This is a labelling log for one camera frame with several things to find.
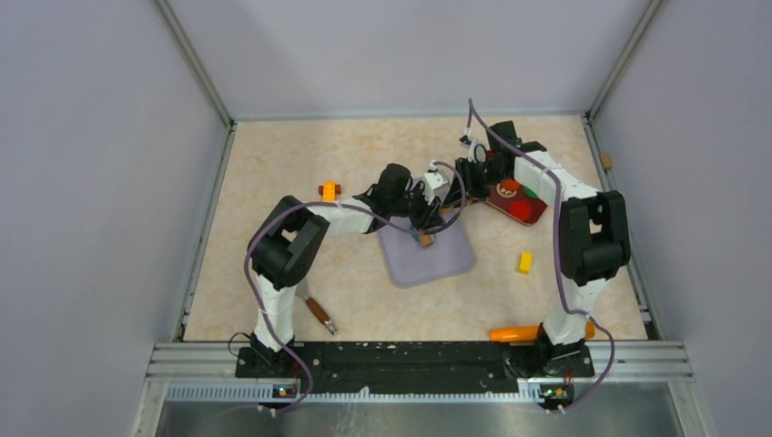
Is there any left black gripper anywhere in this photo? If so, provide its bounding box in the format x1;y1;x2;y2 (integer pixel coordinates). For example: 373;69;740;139
388;182;443;230

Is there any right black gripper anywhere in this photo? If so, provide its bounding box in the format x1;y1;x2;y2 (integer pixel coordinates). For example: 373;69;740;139
446;158;510;210

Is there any wooden rolling pin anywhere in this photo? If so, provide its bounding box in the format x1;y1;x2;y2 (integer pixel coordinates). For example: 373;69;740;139
416;206;459;249

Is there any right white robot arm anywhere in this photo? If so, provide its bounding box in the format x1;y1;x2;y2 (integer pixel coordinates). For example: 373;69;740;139
453;122;631;375

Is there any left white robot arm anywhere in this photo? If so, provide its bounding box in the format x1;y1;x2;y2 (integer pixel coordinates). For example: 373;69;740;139
244;163;449;377

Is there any orange dough disc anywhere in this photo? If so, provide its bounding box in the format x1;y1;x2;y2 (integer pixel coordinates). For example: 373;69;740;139
500;179;521;193

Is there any green dough disc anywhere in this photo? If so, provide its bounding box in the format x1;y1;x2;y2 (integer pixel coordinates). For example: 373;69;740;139
523;186;539;200

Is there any red dough disc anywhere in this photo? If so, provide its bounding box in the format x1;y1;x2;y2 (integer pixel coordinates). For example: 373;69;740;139
508;200;532;222

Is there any orange toy car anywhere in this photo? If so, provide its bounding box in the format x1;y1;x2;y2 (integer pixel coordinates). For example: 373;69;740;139
318;180;342;203

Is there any lavender plastic tray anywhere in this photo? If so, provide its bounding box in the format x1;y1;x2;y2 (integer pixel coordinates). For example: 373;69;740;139
377;219;477;289

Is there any yellow block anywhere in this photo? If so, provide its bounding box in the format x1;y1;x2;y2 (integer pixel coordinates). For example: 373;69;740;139
517;251;533;274

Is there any small wooden block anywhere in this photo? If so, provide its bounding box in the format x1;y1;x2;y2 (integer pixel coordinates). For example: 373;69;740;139
599;153;614;171

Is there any orange carrot toy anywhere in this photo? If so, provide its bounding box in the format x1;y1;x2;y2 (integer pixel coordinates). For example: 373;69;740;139
489;322;596;344

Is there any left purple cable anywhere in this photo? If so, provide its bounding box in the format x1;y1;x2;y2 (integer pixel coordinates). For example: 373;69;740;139
228;160;469;415

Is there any purple cable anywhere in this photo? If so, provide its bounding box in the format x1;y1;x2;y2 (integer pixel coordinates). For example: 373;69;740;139
466;97;616;412
228;160;469;415

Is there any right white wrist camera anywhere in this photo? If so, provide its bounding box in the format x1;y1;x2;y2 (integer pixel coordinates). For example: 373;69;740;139
459;127;487;163

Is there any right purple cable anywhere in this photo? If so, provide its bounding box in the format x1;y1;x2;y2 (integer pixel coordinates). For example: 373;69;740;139
466;97;616;412

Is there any metal scraper wooden handle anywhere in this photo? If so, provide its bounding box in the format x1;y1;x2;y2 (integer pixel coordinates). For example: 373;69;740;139
297;282;338;336

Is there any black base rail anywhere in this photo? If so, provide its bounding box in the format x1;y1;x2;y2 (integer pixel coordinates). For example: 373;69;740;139
235;341;595;395

